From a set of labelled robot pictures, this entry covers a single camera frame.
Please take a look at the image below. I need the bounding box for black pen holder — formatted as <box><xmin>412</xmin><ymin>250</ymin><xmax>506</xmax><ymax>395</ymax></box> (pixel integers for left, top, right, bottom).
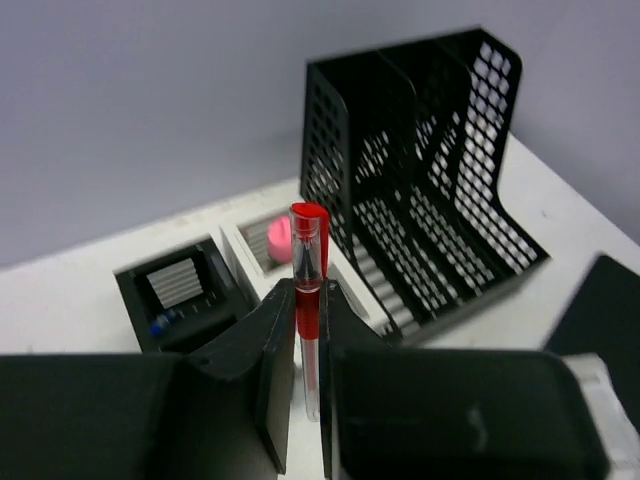
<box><xmin>114</xmin><ymin>237</ymin><xmax>251</xmax><ymax>354</ymax></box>

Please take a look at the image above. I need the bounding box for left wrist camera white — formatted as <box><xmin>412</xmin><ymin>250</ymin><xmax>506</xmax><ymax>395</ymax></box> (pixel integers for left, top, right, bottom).
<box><xmin>563</xmin><ymin>353</ymin><xmax>639</xmax><ymax>480</ymax></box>

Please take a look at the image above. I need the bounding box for black magazine file rack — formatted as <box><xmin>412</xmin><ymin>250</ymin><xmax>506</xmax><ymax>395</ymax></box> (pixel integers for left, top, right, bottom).
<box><xmin>300</xmin><ymin>27</ymin><xmax>548</xmax><ymax>345</ymax></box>

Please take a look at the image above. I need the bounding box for red pen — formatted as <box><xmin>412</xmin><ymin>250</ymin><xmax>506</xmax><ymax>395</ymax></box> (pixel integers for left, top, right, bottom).
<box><xmin>289</xmin><ymin>202</ymin><xmax>329</xmax><ymax>422</ymax></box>

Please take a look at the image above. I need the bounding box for white pen holder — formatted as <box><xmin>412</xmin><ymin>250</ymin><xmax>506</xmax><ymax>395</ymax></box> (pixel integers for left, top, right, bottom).
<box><xmin>220</xmin><ymin>207</ymin><xmax>390</xmax><ymax>335</ymax></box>

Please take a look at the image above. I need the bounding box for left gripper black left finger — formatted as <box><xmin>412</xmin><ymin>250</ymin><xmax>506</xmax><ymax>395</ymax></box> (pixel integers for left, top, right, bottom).
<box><xmin>190</xmin><ymin>279</ymin><xmax>295</xmax><ymax>474</ymax></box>

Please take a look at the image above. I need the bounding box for pink glue bottle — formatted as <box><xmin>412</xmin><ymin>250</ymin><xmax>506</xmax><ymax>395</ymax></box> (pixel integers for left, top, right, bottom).
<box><xmin>267</xmin><ymin>216</ymin><xmax>292</xmax><ymax>264</ymax></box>

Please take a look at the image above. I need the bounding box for blue pen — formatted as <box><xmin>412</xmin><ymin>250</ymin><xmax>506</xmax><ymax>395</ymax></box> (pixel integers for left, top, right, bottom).
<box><xmin>149</xmin><ymin>310</ymin><xmax>180</xmax><ymax>338</ymax></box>

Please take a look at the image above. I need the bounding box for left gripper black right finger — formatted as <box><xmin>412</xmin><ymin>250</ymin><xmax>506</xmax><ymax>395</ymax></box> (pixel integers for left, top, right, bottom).
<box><xmin>319</xmin><ymin>280</ymin><xmax>395</xmax><ymax>479</ymax></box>

